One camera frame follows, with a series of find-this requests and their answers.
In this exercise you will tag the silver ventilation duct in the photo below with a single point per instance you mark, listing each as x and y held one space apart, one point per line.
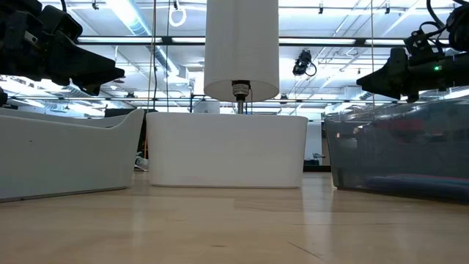
366 96
78 92
146 33

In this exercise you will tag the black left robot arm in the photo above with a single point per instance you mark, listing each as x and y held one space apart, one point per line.
14 11

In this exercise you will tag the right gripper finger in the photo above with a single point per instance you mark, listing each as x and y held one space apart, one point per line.
398 60
379 82

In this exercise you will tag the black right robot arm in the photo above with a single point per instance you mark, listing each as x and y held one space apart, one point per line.
459 22

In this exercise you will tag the black overhead camera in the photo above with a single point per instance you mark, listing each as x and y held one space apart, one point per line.
302 62

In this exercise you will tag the dark grey translucent bin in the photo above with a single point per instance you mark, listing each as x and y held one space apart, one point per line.
403 154

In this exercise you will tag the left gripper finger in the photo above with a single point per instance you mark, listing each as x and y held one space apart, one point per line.
84 62
89 88

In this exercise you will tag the white object on floor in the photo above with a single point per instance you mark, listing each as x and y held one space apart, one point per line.
141 162

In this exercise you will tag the black background monitor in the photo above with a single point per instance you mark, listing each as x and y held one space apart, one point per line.
115 113

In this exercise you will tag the light grey translucent bin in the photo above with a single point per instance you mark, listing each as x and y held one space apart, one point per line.
66 157

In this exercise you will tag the ceiling light strip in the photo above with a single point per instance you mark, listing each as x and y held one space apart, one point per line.
121 39
329 41

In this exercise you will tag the white plastic bin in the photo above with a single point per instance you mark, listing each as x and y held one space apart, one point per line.
227 150

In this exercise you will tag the thin vertical pole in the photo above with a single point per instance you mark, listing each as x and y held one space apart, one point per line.
372 36

